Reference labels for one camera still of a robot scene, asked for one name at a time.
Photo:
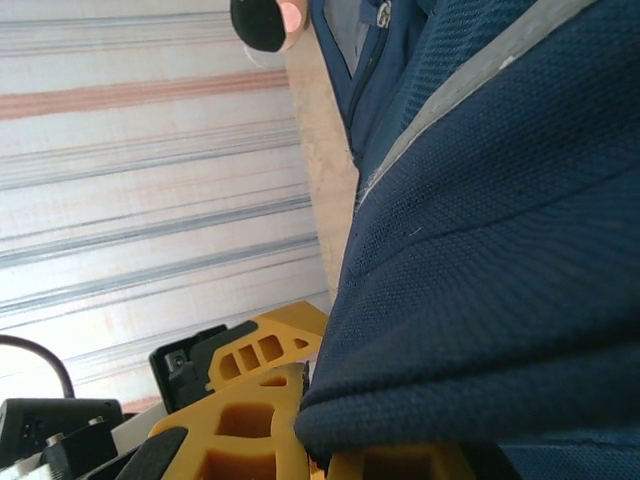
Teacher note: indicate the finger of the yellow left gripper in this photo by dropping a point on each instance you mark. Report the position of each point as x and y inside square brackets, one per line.
[300, 320]
[280, 360]

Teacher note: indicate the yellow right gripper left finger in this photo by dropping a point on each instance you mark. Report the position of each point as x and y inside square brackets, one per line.
[240, 450]

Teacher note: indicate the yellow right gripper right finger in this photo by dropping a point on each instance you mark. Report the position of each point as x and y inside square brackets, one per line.
[400, 465]

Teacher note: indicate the navy blue backpack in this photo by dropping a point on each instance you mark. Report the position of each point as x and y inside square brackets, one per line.
[475, 250]

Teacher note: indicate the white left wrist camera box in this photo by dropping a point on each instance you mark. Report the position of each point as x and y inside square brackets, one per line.
[140, 425]

